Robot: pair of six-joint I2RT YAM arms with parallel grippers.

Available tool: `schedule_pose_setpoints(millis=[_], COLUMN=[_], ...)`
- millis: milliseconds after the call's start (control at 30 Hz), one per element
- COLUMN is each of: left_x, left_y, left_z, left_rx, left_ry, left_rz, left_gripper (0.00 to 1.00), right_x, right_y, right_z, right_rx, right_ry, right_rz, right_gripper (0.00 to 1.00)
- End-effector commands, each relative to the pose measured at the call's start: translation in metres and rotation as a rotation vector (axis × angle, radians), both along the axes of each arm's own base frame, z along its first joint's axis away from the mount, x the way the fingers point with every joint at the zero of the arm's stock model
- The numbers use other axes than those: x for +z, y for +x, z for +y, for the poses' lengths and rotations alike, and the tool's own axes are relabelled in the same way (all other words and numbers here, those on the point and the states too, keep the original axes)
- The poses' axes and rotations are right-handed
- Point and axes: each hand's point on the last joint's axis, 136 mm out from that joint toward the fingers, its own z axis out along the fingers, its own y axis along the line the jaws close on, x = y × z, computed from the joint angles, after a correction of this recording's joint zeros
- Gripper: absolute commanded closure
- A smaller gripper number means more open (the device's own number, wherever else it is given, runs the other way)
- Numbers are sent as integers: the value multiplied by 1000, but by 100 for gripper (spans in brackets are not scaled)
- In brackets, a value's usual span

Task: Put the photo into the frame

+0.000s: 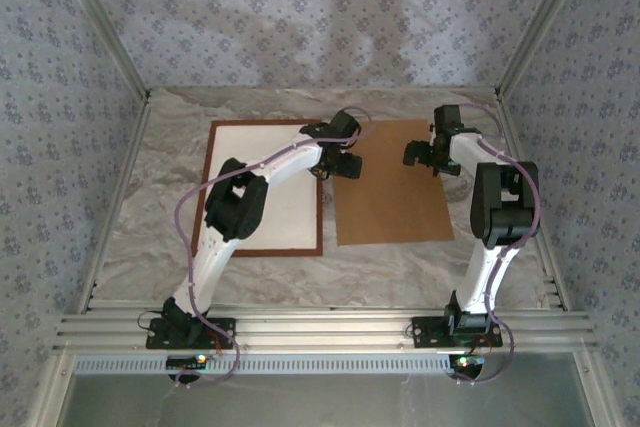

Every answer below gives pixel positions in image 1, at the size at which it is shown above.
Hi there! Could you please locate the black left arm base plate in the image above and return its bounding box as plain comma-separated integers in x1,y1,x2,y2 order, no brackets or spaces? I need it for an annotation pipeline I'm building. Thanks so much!
145,316,237,350

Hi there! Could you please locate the aluminium table side rail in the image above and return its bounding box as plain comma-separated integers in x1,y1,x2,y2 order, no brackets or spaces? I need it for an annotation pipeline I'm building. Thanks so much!
493,90,571,312
74,89,154,316

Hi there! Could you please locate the blue printed photo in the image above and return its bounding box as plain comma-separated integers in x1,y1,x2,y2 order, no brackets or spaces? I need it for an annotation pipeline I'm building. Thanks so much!
202,122,322,252

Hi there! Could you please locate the brown fibreboard backing board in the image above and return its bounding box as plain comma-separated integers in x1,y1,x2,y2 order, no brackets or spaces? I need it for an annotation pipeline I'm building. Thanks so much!
330,119,456,247

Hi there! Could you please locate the aluminium mounting rail beam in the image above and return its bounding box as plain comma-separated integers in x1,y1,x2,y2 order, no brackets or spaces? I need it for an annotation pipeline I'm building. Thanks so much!
52,300,599,352

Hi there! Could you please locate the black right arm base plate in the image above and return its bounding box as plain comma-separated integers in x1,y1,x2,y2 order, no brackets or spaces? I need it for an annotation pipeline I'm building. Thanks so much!
411,315,504,348

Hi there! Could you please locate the grey metal panel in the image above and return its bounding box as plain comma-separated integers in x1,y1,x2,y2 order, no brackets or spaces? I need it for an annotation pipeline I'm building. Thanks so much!
59,352,601,427

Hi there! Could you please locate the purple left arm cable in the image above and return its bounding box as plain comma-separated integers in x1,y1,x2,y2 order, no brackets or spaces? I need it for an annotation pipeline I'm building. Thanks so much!
174,105,374,389

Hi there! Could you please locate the brown wooden picture frame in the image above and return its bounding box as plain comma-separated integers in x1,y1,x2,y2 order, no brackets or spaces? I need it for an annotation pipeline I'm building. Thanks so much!
192,119,325,258

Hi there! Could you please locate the small circuit board with LED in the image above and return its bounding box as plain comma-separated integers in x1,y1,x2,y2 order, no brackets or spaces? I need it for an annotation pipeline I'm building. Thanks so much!
448,354,487,369
166,354,209,368

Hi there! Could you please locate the grey slotted cable duct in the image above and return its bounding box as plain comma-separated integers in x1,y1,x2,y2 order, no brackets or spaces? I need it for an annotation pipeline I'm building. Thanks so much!
73,356,454,376

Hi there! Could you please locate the floral patterned backdrop cloth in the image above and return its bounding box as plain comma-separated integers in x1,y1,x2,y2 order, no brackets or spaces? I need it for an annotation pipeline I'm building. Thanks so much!
0,0,640,427

